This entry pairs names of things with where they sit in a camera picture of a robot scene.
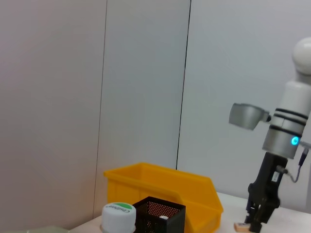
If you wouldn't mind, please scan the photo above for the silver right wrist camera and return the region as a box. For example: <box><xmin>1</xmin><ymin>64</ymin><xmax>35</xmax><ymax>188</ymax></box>
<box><xmin>228</xmin><ymin>102</ymin><xmax>272</xmax><ymax>132</ymax></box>

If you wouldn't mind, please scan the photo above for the beige eraser with barcode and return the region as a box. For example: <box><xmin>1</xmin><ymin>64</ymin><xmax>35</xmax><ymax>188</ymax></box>
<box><xmin>233</xmin><ymin>221</ymin><xmax>251</xmax><ymax>232</ymax></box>

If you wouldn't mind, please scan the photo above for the yellow plastic bin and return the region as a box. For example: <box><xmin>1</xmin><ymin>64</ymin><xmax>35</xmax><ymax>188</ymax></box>
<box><xmin>103</xmin><ymin>162</ymin><xmax>225</xmax><ymax>233</ymax></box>

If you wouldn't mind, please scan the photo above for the right gripper cable with plug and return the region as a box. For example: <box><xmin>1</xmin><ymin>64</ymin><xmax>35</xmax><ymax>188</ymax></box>
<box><xmin>278</xmin><ymin>141</ymin><xmax>311</xmax><ymax>183</ymax></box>

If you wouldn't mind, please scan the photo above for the black mesh pen holder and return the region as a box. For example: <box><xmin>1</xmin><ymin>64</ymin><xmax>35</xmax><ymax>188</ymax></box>
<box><xmin>132</xmin><ymin>196</ymin><xmax>187</xmax><ymax>233</ymax></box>

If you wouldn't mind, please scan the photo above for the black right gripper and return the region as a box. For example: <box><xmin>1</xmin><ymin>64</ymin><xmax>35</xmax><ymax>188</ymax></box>
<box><xmin>243</xmin><ymin>152</ymin><xmax>289</xmax><ymax>233</ymax></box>

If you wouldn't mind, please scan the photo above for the clear green-label water bottle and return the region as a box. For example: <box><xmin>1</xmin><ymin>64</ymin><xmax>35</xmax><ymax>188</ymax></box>
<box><xmin>100</xmin><ymin>201</ymin><xmax>138</xmax><ymax>233</ymax></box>

